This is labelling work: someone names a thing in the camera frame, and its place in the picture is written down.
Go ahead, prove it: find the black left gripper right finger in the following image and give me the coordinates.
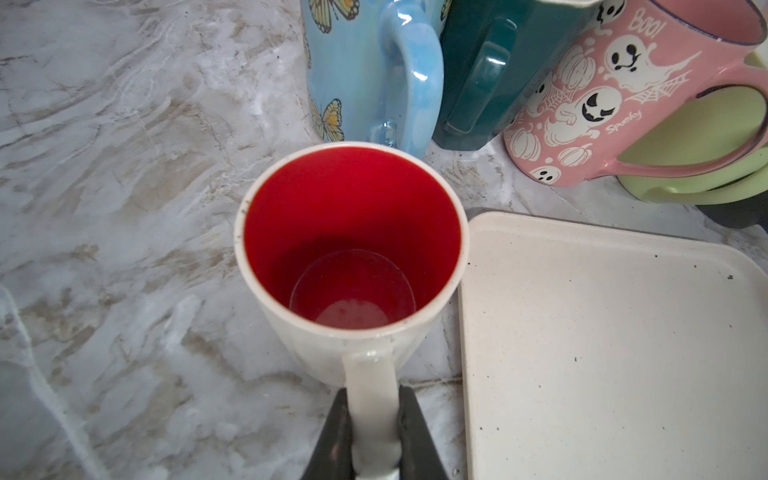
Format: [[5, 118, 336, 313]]
[[398, 386, 448, 480]]

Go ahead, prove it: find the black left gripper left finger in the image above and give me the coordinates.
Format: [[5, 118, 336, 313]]
[[300, 388, 354, 480]]

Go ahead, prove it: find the white mug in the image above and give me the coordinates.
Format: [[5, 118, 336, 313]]
[[234, 142, 469, 479]]

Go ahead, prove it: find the light blue butterfly mug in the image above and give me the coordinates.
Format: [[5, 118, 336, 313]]
[[300, 0, 451, 158]]

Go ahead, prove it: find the black mug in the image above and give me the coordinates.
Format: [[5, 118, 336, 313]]
[[698, 191, 768, 230]]

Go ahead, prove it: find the dark teal mug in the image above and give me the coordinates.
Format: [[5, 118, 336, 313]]
[[433, 1, 599, 151]]

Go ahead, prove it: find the pink ghost pattern mug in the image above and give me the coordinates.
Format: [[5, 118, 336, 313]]
[[503, 1, 767, 187]]

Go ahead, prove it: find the light green mug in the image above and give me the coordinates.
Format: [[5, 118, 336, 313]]
[[618, 86, 767, 205]]

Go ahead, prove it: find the beige plastic tray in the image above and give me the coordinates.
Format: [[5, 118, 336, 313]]
[[460, 213, 767, 479]]

